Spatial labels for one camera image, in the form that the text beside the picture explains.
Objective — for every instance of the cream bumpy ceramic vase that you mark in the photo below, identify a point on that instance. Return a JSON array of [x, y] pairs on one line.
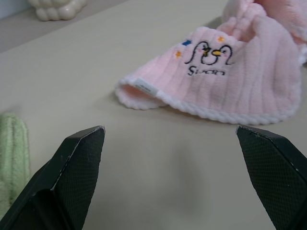
[[56, 8]]

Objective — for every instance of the pink swan towel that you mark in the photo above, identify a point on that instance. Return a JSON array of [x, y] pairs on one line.
[[239, 72]]

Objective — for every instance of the green towel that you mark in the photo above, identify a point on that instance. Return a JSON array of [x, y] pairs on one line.
[[10, 155]]

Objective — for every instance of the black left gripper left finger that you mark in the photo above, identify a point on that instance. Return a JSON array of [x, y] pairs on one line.
[[69, 182]]

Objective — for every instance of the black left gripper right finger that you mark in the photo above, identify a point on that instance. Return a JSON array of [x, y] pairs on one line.
[[275, 175]]

